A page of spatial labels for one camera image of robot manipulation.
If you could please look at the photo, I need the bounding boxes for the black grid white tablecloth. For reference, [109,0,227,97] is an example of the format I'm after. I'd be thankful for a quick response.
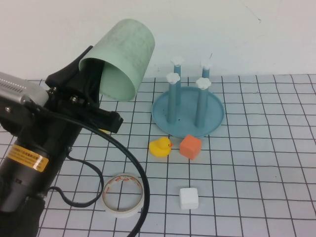
[0,74,316,237]

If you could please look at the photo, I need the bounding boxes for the pale green plastic cup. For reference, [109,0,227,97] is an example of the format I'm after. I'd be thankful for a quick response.
[78,18,156,102]

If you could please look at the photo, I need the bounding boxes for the white tape roll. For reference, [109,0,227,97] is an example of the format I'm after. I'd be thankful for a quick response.
[101,172,145,219]

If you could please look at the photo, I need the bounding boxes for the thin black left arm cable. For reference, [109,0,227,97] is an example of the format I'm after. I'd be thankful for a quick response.
[48,154,104,208]

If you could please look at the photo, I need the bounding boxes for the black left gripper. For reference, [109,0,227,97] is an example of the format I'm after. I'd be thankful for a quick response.
[22,45,124,154]

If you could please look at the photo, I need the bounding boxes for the orange foam cube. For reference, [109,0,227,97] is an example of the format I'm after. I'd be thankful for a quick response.
[179,134,202,161]

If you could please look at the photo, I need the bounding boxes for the blue cup stand white caps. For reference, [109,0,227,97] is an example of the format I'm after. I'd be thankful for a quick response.
[151,56,226,139]

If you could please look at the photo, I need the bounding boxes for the white foam cube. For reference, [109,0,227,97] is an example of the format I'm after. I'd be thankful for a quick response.
[179,187,199,210]

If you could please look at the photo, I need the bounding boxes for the yellow rubber duck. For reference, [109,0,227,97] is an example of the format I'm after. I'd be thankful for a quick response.
[148,137,173,158]

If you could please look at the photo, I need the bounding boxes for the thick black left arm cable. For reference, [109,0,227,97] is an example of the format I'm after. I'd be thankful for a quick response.
[40,107,151,237]

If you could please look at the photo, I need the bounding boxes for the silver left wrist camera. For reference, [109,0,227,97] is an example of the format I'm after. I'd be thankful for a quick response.
[0,71,49,119]

